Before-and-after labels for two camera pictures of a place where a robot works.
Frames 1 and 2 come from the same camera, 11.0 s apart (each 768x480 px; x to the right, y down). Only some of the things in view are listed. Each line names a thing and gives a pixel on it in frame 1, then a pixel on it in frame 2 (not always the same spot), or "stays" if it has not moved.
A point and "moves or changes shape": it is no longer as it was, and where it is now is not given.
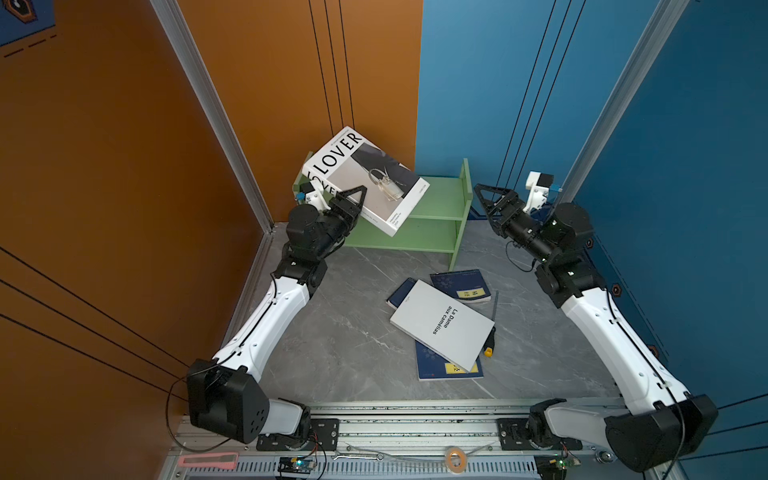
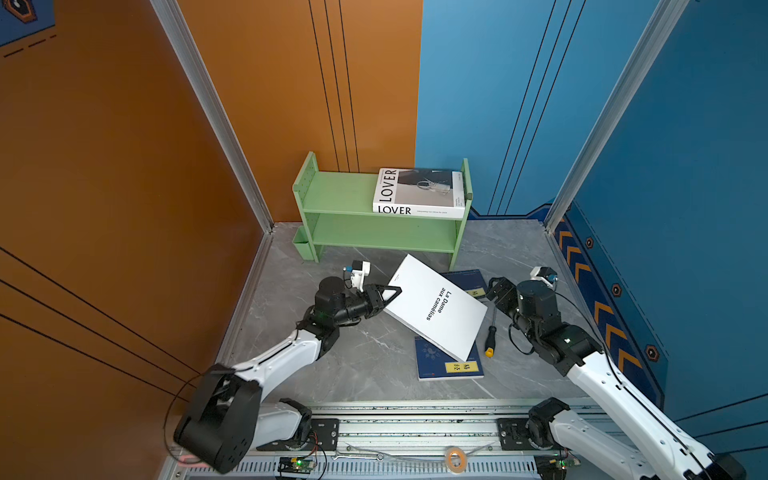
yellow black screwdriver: (489, 345) stays
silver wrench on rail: (378, 457) stays
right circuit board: (552, 466) stays
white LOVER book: (351, 161) to (428, 192)
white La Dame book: (442, 323) moves or changes shape
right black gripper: (501, 208) to (511, 292)
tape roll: (456, 460) stays
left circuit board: (299, 465) stays
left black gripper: (337, 202) to (372, 300)
